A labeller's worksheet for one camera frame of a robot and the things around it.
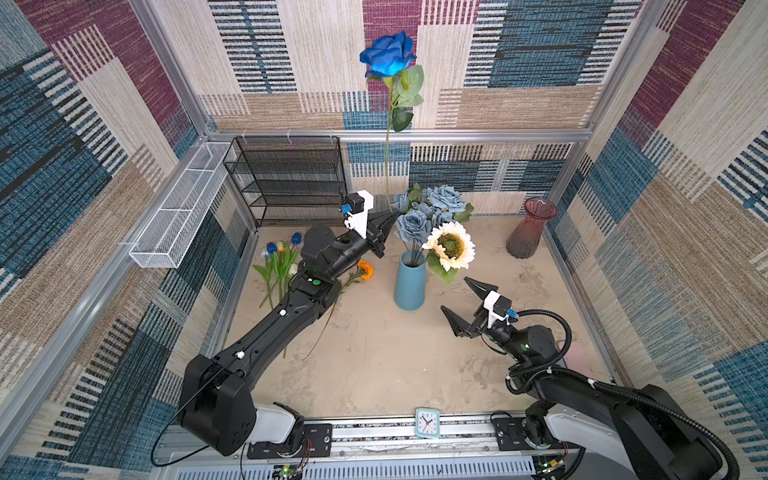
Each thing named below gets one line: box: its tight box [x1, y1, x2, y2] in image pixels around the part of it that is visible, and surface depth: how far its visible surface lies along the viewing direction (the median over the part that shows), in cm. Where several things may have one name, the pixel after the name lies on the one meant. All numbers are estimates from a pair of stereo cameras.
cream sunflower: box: [422, 221, 476, 286], surface depth 61 cm
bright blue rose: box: [360, 31, 425, 211], surface depth 42 cm
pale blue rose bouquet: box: [390, 183, 474, 251], surface depth 73 cm
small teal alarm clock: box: [415, 408, 440, 438], surface depth 76 cm
